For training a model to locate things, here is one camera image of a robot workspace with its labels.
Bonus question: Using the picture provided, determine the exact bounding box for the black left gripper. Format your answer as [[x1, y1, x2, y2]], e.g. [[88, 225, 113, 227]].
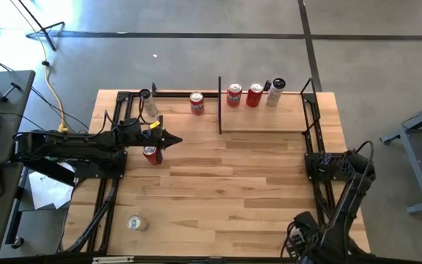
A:
[[141, 114, 183, 164]]

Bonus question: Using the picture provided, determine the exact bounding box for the dark red soda can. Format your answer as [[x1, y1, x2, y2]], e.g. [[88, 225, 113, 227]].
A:
[[141, 145, 163, 166], [245, 82, 264, 109]]

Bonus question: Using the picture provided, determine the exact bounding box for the tall white can black lid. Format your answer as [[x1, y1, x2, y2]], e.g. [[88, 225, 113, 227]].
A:
[[138, 88, 160, 118], [264, 77, 287, 109]]

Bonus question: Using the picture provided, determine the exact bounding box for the red Fanta can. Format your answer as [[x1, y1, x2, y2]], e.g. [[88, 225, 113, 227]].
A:
[[226, 82, 243, 109], [189, 91, 205, 117]]

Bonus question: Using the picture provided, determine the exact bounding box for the blue and silver can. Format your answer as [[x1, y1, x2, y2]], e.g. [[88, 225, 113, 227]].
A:
[[127, 214, 149, 232]]

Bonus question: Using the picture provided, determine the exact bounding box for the wooden shelf board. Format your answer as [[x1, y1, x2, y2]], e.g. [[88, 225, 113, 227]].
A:
[[221, 93, 309, 133]]

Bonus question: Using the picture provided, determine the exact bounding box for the black desk support beam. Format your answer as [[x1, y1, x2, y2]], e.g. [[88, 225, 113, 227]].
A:
[[23, 157, 76, 186]]

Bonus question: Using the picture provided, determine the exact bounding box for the white label strip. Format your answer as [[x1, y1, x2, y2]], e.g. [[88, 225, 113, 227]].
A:
[[92, 256, 135, 264]]

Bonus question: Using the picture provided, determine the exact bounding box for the white paper sheet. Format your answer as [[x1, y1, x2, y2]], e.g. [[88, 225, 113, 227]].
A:
[[27, 163, 76, 210]]

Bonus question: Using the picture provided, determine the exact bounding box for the black tripod stand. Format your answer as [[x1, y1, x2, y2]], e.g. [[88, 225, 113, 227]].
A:
[[15, 0, 67, 52]]

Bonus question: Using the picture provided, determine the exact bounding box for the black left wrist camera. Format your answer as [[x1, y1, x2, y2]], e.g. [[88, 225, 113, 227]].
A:
[[118, 117, 143, 137]]

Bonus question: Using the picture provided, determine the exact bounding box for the black aluminium table frame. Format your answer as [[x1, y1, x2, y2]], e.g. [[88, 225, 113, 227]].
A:
[[62, 89, 373, 257]]

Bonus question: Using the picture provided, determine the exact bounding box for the black metal shelf frame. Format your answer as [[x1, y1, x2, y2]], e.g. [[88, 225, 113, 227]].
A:
[[217, 76, 322, 135]]

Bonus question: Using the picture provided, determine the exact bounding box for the black floor cable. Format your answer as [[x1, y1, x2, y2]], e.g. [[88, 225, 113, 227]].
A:
[[30, 87, 90, 131]]

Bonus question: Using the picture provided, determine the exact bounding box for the grey metal desk frame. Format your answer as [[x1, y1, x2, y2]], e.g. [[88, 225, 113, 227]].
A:
[[379, 95, 422, 215]]

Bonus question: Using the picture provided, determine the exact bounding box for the yellow cable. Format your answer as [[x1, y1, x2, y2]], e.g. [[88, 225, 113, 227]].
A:
[[8, 0, 69, 133]]

